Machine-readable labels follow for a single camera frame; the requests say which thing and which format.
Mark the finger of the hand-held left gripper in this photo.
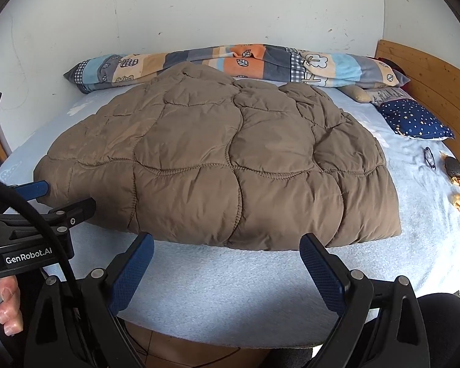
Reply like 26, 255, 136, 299
10, 180, 48, 202
31, 198, 96, 236

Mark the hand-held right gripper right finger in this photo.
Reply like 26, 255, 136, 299
299, 233, 432, 368

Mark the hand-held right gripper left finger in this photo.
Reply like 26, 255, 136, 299
23, 232, 156, 368

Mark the brown quilted hooded jacket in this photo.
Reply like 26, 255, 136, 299
34, 61, 402, 251

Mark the person's left hand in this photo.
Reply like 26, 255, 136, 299
0, 276, 24, 336

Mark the light blue cloud bedsheet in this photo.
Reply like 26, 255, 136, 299
0, 80, 460, 349

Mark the navy star pillow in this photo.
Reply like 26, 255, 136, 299
378, 98, 455, 140

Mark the beige pillow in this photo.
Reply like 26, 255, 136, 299
337, 84, 372, 103

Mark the grey printed pillow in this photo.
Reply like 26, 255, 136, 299
366, 86, 411, 105

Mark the dark red cloth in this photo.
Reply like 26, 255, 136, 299
376, 57, 405, 73

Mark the rolled patchwork quilt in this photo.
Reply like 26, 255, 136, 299
63, 43, 412, 94

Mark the wooden headboard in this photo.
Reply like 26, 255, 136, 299
375, 39, 460, 169

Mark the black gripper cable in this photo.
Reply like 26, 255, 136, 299
0, 175, 83, 315

